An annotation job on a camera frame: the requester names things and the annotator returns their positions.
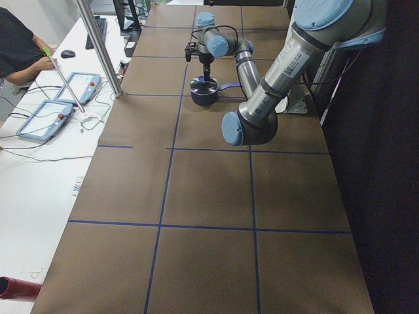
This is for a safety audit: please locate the metal reacher stick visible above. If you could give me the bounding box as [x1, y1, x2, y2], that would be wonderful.
[42, 46, 87, 117]

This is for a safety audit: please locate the black computer mouse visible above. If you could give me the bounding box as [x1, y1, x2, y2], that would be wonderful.
[60, 50, 76, 59]

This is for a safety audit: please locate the black keyboard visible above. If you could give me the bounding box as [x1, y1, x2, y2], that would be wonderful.
[84, 17, 108, 50]

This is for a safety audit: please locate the teach pendant tablet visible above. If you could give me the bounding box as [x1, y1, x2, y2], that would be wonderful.
[54, 72, 101, 107]
[16, 100, 73, 141]

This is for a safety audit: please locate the white pedestal column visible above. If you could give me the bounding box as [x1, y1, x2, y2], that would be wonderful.
[275, 84, 308, 114]

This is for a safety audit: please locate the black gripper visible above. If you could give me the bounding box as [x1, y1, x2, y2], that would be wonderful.
[198, 53, 214, 82]

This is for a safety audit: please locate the aluminium frame post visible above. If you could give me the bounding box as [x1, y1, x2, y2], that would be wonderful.
[75, 0, 123, 98]

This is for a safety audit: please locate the far teach pendant tablet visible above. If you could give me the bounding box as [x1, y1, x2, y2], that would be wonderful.
[54, 72, 101, 107]

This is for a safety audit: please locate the near teach pendant tablet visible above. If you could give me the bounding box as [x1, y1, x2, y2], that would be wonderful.
[16, 100, 73, 141]

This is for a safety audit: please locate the black monitor stand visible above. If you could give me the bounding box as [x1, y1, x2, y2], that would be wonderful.
[113, 0, 141, 36]

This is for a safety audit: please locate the dark blue saucepan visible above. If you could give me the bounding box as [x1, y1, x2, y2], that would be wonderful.
[189, 75, 242, 106]

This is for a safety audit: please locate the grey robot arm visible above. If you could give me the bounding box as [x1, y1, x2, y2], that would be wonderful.
[185, 1, 388, 146]

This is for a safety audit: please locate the red cylinder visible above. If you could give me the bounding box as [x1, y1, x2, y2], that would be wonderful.
[1, 277, 42, 302]

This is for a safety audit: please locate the seated person black shirt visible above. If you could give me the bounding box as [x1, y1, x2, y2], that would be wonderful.
[1, 7, 54, 85]

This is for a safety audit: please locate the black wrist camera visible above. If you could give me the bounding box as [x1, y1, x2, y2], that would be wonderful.
[184, 42, 200, 62]

